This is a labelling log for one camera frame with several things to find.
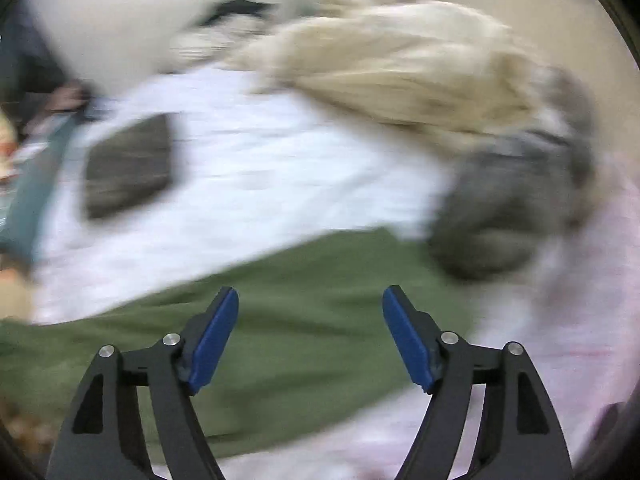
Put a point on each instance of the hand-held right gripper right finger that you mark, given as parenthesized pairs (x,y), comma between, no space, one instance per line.
(409,341)

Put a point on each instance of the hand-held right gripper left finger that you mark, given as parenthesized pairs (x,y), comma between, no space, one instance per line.
(214,341)

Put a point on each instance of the green pants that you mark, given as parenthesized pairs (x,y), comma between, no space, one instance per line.
(310,310)

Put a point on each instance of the grey fluffy cloth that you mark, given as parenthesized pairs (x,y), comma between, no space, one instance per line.
(505,210)

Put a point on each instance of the white bed sheet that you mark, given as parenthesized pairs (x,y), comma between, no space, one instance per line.
(260,175)

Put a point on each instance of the dark folded cloth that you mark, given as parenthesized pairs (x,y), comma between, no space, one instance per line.
(127,165)

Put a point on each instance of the teal cloth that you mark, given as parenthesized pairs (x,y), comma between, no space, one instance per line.
(35,190)

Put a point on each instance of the cream fluffy blanket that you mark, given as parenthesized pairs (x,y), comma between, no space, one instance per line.
(400,70)

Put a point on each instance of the white pillow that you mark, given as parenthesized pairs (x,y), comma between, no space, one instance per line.
(140,15)

